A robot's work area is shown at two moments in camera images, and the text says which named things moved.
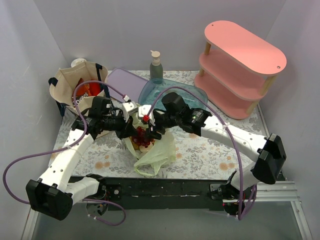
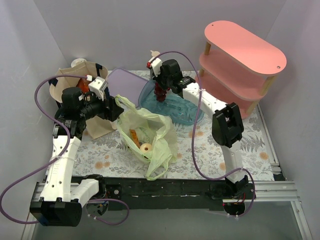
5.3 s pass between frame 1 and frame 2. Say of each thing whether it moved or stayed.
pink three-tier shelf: stayed
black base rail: stayed
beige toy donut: stayed
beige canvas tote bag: stayed
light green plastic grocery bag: moved
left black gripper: moved
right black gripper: moved
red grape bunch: moved
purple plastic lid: stayed
